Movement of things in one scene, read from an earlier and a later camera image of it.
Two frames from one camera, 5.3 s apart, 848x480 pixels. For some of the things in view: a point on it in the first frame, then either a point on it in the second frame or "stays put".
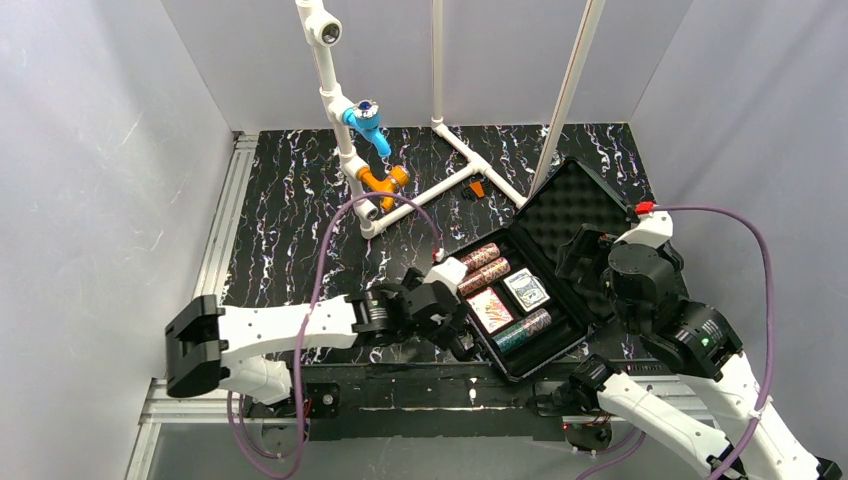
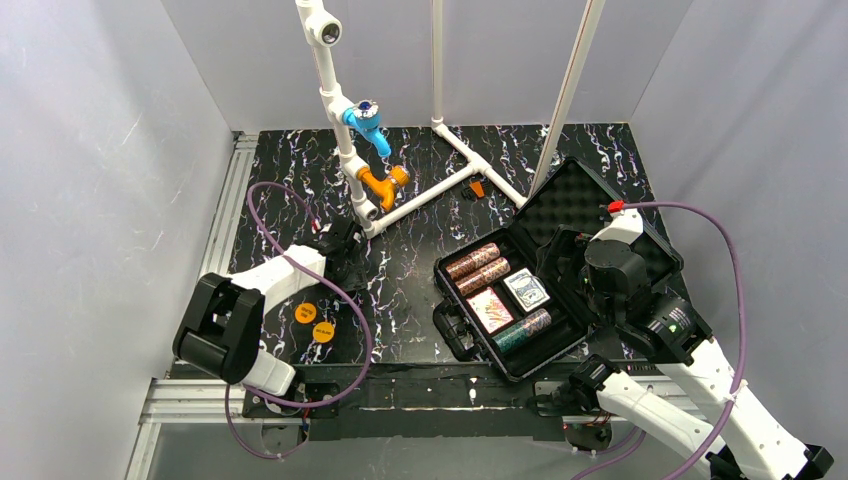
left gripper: (448, 325) → (346, 245)
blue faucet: (365, 116) stays put
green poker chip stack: (529, 327) stays put
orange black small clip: (477, 189) stays put
